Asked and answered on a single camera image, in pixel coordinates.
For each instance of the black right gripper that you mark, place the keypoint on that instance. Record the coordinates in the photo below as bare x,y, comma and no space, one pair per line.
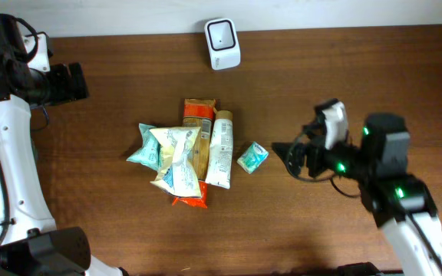
312,157

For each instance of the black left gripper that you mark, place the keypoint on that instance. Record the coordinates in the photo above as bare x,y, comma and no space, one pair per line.
64,82

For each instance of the small teal tissue pack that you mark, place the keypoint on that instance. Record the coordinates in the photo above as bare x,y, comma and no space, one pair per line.
253,157

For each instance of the white tube with tan cap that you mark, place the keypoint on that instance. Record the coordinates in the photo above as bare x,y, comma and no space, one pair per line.
221,150

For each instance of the teal crinkled wipes packet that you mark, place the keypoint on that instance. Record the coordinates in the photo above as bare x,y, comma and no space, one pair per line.
149,154

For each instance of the orange and tan snack package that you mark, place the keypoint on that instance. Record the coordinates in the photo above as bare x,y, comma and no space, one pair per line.
199,113

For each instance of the cream and blue chip bag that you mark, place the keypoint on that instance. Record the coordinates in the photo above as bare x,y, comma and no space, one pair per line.
176,175

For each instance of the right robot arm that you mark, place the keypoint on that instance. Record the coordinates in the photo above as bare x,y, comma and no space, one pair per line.
401,204

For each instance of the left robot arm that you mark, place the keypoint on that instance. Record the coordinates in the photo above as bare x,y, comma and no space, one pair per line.
30,241

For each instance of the white barcode scanner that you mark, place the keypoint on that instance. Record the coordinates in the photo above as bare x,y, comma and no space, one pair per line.
223,44

